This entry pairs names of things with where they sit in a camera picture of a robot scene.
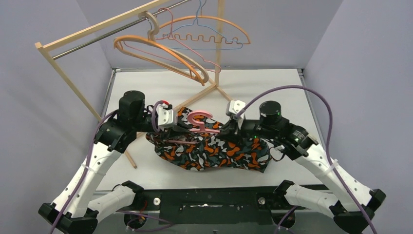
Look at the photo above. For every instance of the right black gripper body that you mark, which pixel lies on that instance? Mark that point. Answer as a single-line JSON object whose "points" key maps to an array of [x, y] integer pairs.
{"points": [[239, 133]]}

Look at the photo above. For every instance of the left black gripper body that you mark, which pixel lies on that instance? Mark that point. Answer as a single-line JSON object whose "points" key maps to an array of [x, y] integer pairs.
{"points": [[178, 127]]}

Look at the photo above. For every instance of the pink plastic hanger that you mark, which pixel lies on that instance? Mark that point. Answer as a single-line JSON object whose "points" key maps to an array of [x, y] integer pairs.
{"points": [[199, 125]]}

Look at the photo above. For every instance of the orange camouflage shorts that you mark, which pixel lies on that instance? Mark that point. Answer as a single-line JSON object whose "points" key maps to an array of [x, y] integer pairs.
{"points": [[200, 151]]}

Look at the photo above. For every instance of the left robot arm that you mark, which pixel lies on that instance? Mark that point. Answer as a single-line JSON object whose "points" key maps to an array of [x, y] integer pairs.
{"points": [[75, 211]]}

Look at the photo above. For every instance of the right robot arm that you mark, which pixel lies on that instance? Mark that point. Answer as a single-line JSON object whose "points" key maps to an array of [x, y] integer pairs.
{"points": [[349, 203]]}

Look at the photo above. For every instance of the beige wooden hanger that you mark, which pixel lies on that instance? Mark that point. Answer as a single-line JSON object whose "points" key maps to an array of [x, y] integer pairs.
{"points": [[196, 72]]}

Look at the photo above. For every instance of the orange notched hanger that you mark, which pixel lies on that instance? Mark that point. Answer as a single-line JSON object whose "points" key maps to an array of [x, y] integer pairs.
{"points": [[208, 34]]}

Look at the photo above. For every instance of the orange plastic hanger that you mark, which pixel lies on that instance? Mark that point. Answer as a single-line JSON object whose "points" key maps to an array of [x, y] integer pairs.
{"points": [[153, 53]]}

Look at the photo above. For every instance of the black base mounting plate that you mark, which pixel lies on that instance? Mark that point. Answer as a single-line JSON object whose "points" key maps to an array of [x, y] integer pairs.
{"points": [[258, 205]]}

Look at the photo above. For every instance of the metal rack rod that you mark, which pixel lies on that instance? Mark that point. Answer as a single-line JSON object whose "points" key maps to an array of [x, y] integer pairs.
{"points": [[109, 31]]}

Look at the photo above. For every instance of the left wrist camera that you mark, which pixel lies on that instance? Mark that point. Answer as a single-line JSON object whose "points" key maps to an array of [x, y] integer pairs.
{"points": [[166, 117]]}

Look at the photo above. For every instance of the wooden clothes rack frame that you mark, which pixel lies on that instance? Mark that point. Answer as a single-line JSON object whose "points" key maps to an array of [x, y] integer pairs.
{"points": [[45, 49]]}

